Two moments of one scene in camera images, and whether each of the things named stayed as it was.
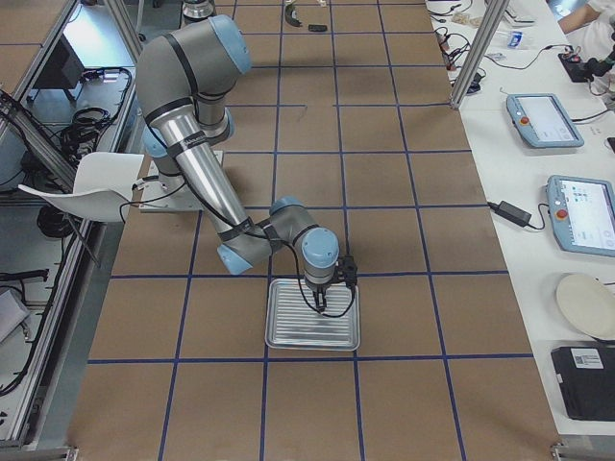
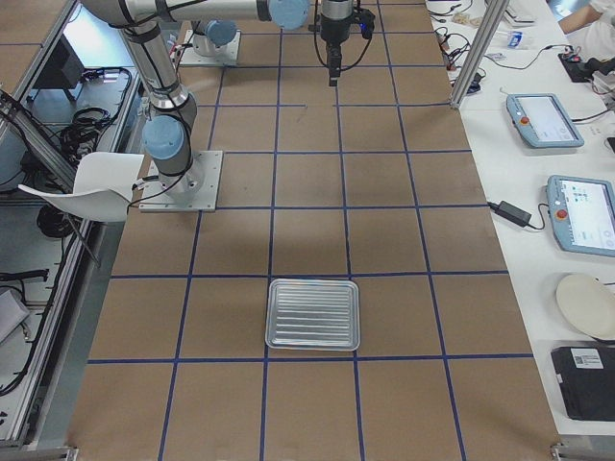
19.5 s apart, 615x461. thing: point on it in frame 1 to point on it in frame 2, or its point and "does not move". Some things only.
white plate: x=588 y=303 does not move
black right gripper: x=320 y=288 to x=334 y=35
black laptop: x=587 y=379 does not move
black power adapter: x=511 y=212 does not move
